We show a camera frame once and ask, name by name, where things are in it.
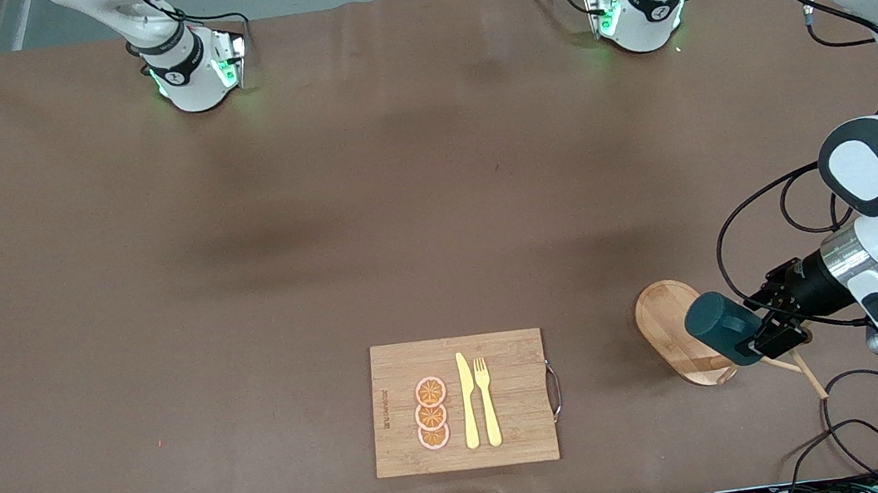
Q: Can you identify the teal cup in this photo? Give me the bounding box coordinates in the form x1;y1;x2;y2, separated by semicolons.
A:
680;285;769;374

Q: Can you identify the wooden mug tree stand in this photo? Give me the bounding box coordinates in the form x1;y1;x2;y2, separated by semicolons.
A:
631;262;831;422

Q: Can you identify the bamboo cutting board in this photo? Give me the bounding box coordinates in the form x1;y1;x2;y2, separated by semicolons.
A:
360;324;570;483

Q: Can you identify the brown table cover mat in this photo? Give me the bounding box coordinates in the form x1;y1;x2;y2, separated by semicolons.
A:
0;0;878;493

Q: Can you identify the yellow plastic fork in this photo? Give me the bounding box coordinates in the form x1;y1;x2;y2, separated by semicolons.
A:
472;356;505;450

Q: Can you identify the yellow plastic knife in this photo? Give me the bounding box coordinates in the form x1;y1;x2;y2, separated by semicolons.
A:
454;351;483;451

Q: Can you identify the orange slice toy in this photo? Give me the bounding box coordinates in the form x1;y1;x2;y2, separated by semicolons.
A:
412;374;450;409

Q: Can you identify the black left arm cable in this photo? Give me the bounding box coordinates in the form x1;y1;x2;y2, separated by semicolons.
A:
683;0;878;344

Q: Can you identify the black right base cable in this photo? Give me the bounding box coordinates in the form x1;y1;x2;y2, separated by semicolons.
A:
124;0;254;63

